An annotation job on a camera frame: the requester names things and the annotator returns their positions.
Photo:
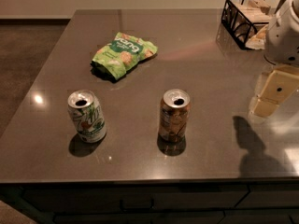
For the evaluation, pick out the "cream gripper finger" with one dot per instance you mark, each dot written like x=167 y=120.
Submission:
x=272 y=89

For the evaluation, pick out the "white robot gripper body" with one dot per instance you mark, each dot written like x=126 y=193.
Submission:
x=284 y=37

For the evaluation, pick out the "orange soda can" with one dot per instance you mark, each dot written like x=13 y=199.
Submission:
x=174 y=113

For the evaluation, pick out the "green rice chip bag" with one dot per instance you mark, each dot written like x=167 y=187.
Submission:
x=121 y=55

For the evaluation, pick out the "white green 7up can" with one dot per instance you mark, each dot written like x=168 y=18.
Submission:
x=86 y=113

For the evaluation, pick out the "paper packets in basket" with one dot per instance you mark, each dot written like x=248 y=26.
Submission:
x=251 y=23

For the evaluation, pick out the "dark cabinet drawers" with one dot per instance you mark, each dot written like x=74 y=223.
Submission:
x=194 y=203

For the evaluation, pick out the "black wire basket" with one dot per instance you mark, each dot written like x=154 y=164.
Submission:
x=228 y=18

